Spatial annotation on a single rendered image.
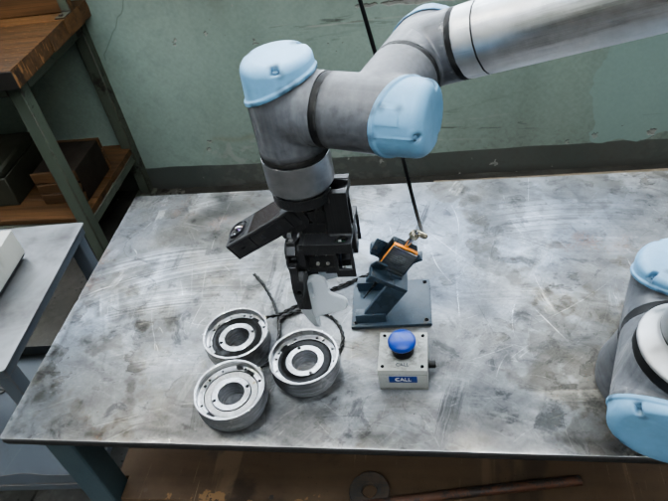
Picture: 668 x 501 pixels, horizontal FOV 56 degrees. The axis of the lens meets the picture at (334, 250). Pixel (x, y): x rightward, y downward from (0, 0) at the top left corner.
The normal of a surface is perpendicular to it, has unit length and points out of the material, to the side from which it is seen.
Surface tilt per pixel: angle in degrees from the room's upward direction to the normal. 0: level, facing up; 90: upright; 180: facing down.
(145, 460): 0
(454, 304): 0
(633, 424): 97
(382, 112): 55
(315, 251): 90
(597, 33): 109
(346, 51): 90
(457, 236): 0
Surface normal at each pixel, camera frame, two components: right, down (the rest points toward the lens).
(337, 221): -0.11, 0.67
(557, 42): -0.25, 0.87
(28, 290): -0.14, -0.74
